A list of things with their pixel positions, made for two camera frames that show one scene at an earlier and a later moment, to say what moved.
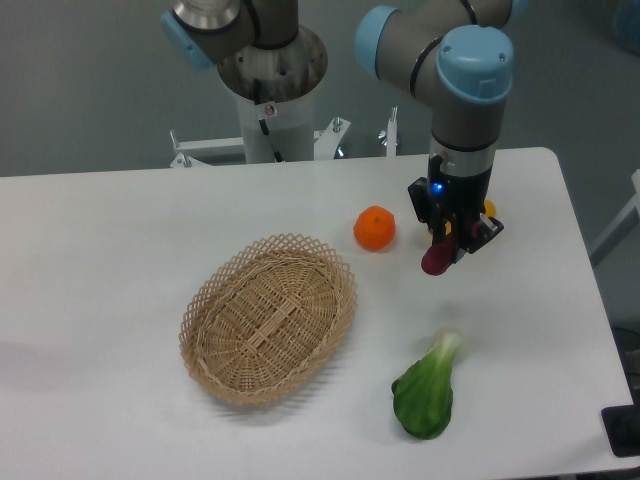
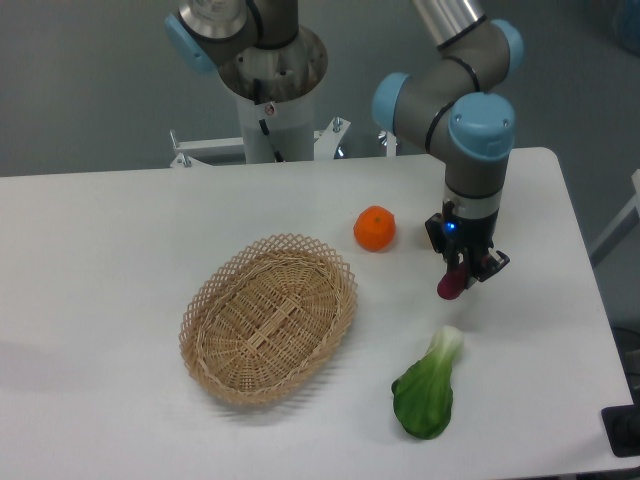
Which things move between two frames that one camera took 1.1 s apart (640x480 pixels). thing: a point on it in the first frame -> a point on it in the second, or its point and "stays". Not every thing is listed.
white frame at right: [627, 223] stays
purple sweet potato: [439, 257] -> [452, 283]
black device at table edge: [622, 427] stays
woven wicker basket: [266, 317] stays
